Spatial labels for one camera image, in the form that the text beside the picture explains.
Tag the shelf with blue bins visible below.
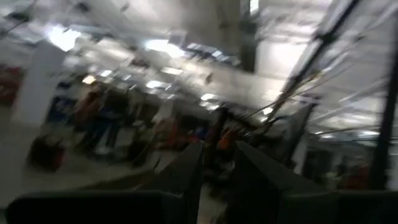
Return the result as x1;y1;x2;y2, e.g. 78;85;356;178
46;96;77;124

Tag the black overhead frame beam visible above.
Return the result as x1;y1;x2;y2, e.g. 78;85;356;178
266;0;363;124

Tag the person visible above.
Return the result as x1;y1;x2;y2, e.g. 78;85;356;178
73;86;103;131

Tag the shelf with red bins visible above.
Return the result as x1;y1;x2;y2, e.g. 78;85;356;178
0;65;22;105

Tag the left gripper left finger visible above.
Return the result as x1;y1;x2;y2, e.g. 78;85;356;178
5;141;205;224

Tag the white building pillar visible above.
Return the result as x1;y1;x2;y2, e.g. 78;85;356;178
12;40;66;125

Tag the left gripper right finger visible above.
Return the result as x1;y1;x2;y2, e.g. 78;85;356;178
226;140;398;224

